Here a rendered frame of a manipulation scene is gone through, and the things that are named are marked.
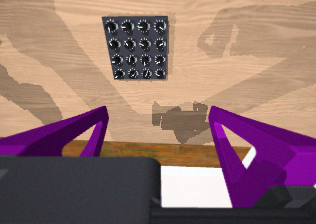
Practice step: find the black knob box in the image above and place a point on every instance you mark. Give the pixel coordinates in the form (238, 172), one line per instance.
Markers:
(146, 59)

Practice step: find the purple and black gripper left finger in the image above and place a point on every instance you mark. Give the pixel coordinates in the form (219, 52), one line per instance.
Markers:
(49, 140)

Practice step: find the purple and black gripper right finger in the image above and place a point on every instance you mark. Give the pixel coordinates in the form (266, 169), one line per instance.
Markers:
(283, 157)

